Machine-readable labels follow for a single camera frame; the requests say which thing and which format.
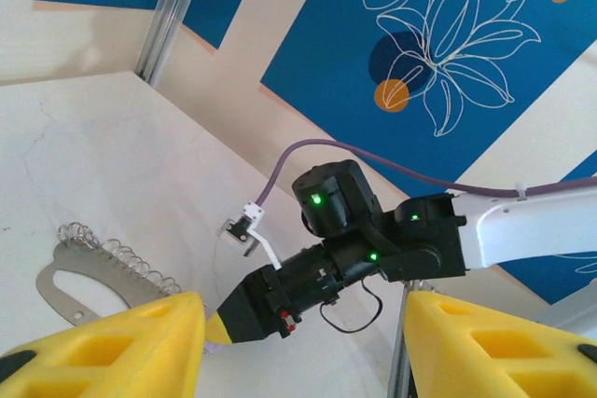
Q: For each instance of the aluminium frame post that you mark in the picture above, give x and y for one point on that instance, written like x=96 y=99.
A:
x=163 y=30

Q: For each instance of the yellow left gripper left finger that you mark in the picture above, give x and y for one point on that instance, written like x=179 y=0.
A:
x=93 y=356

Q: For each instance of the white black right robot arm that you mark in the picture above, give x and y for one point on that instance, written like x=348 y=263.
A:
x=522 y=230

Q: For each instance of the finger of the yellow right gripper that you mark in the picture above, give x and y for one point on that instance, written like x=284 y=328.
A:
x=252 y=309

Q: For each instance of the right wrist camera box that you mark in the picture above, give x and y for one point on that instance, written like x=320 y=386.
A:
x=238 y=230

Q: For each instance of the blue poster flower dark circle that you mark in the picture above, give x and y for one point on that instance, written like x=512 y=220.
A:
x=326 y=44

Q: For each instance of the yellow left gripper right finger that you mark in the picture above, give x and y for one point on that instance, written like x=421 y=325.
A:
x=490 y=356

